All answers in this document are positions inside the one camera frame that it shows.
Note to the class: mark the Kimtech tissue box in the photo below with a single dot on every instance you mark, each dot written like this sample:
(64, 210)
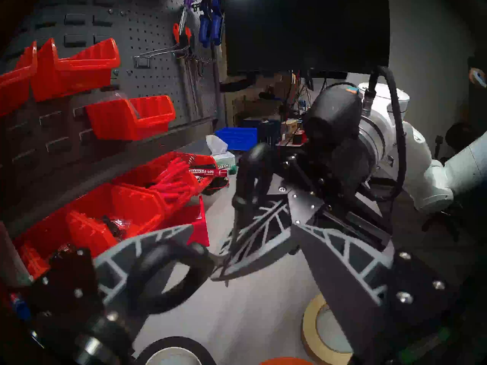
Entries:
(226, 163)

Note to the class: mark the orange tape roll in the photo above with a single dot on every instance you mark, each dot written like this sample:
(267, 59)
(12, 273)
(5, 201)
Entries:
(285, 361)

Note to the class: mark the beige masking tape roll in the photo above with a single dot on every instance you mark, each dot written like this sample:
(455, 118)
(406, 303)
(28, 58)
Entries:
(310, 330)

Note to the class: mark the small cardboard box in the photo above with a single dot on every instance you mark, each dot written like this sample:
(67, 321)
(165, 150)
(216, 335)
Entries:
(291, 125)

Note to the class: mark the blue plastic bin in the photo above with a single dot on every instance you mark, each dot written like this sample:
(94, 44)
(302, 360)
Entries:
(237, 138)

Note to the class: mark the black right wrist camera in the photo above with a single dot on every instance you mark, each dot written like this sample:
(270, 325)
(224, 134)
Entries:
(333, 109)

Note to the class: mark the metal pegboard hook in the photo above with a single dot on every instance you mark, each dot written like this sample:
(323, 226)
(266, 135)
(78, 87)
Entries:
(142, 62)

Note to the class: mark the black monitor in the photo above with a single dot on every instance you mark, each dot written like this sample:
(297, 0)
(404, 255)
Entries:
(304, 29)

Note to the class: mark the red Marks-A-Lot marker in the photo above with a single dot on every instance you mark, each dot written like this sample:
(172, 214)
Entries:
(207, 172)

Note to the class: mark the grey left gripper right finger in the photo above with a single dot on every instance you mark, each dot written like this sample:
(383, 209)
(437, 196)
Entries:
(350, 284)

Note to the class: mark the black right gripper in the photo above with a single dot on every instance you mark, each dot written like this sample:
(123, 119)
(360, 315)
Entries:
(342, 166)

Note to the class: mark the black tape roll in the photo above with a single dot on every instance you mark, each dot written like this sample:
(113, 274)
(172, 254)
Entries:
(198, 349)

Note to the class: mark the loose red plastic bin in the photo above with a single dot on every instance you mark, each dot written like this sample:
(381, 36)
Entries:
(190, 223)

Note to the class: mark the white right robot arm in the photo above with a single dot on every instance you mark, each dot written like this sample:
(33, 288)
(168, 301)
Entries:
(430, 178)

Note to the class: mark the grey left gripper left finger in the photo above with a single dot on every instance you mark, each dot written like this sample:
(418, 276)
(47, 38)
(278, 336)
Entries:
(114, 261)

